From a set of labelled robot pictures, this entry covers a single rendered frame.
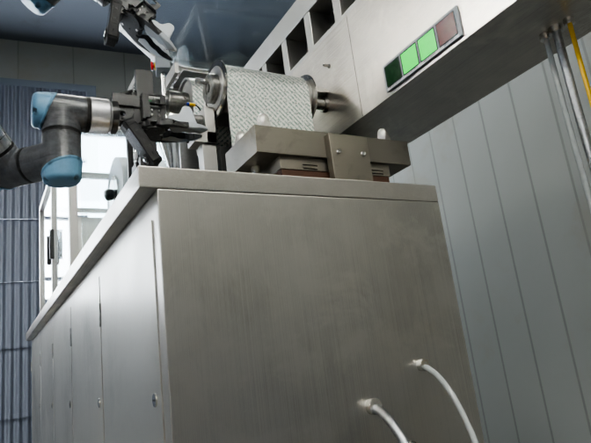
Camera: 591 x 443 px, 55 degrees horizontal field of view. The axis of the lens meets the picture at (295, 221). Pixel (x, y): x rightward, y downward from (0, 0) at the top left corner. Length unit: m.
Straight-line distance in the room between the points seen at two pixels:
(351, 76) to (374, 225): 0.52
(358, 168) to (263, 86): 0.38
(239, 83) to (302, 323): 0.67
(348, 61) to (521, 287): 1.55
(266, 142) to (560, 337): 1.80
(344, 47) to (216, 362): 0.96
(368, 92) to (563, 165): 1.31
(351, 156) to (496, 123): 1.72
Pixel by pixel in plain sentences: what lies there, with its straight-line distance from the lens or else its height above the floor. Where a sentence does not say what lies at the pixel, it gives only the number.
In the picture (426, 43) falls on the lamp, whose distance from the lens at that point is 1.32.
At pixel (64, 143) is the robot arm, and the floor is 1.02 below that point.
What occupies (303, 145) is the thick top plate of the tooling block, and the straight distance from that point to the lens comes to 1.20.
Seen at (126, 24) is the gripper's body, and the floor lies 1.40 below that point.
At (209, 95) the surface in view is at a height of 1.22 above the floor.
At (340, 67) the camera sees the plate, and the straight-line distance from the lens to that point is 1.60.
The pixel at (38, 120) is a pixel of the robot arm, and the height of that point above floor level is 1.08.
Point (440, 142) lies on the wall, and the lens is 3.19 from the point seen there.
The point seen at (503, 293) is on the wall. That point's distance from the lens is 2.84.
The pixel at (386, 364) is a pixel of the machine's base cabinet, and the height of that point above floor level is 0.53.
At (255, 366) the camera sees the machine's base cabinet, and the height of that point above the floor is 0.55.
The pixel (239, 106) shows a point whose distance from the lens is 1.42.
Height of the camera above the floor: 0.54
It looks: 15 degrees up
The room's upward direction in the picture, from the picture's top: 7 degrees counter-clockwise
